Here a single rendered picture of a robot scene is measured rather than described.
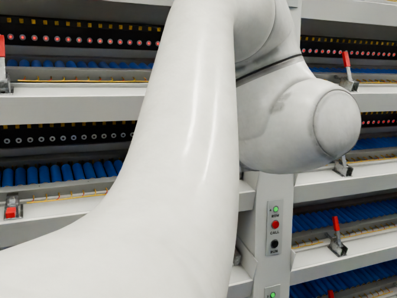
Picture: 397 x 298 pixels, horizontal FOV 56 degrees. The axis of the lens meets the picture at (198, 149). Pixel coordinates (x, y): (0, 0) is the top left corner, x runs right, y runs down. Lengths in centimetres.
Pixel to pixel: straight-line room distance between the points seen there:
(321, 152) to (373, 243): 71
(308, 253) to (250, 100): 60
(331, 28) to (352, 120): 73
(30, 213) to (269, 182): 45
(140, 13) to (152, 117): 69
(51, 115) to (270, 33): 38
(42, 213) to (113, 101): 22
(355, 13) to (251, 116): 54
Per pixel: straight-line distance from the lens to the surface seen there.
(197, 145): 17
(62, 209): 69
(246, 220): 84
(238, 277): 85
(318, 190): 89
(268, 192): 80
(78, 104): 64
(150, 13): 89
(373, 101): 96
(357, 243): 107
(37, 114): 64
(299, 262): 94
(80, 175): 74
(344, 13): 91
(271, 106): 42
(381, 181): 103
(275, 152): 43
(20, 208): 69
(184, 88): 20
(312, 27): 110
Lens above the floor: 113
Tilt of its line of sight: 9 degrees down
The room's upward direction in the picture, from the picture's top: straight up
